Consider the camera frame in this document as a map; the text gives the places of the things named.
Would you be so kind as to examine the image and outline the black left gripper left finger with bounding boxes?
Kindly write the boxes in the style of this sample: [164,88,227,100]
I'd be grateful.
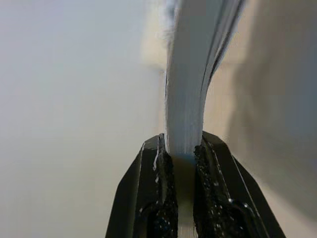
[105,133,179,238]

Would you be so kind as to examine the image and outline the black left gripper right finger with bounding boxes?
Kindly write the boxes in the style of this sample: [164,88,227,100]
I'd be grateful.
[194,130,286,238]

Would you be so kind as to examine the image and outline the white book blue letters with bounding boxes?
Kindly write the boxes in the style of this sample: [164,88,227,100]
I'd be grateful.
[162,0,246,160]

